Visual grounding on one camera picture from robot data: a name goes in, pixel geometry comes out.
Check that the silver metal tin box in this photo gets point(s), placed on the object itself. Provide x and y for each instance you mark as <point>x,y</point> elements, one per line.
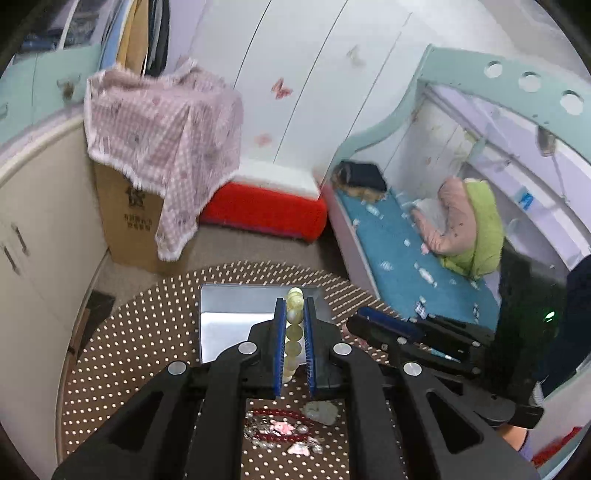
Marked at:
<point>228,311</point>

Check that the dark folded clothes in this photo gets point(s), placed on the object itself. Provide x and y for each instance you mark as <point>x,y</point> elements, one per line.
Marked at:
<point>361,175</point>

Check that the right hand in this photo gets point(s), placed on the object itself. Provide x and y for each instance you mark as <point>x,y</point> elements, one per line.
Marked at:
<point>513,435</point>

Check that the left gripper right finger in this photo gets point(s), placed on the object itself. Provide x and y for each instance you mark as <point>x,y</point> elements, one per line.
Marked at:
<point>337,370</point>

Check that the pink checkered cloth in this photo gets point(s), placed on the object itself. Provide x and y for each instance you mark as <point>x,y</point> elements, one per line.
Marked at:
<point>177,136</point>

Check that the pale green jade pendant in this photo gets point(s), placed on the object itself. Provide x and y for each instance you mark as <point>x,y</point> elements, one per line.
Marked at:
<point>322,412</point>

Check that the teal drawer unit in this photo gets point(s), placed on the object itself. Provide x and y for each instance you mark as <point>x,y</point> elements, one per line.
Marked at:
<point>40,85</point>

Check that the red ottoman with white cushion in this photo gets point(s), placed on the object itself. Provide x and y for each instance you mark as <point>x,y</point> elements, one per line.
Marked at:
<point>271,199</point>

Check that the teal bed sheet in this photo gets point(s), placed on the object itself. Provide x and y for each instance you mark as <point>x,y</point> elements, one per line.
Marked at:
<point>406,277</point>

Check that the brown cardboard box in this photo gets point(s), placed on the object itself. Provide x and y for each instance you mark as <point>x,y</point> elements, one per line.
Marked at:
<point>129,219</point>

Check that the brown polka dot tablecloth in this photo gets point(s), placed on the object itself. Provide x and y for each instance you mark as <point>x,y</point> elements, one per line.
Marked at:
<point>161,324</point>

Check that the teal bed frame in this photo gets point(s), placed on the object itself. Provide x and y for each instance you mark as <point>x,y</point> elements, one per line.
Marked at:
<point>477,116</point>

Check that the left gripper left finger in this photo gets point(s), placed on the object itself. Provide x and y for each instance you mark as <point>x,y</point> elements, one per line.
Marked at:
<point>251,369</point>

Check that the hanging clothes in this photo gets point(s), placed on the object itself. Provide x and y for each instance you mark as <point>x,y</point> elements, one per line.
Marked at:
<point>137,38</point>

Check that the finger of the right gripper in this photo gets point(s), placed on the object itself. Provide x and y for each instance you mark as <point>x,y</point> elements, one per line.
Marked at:
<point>378,328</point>

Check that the white wardrobe with butterflies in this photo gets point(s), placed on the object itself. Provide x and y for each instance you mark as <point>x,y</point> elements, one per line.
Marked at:
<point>310,72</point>

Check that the cream cabinet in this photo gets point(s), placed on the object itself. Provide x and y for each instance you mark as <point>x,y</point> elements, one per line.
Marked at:
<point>51,246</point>

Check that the pink and green blanket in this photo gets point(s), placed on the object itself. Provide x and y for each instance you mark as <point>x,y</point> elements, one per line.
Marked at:
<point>470,240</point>

